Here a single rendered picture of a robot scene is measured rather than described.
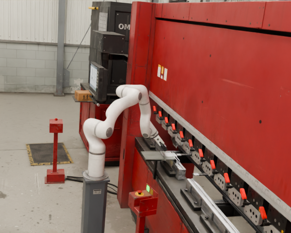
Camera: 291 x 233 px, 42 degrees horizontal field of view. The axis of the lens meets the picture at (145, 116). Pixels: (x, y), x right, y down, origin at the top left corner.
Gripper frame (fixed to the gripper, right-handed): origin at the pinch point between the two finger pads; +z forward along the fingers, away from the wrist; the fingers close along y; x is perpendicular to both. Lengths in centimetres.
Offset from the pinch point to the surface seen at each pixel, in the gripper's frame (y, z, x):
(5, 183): 158, -13, 182
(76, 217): 71, 39, 120
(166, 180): -25.4, 12.4, 15.0
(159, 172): -8.6, 11.4, 16.2
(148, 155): -1.2, -3.6, 14.6
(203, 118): -61, -31, -33
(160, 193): -19.8, 22.5, 25.6
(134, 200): -36, 3, 45
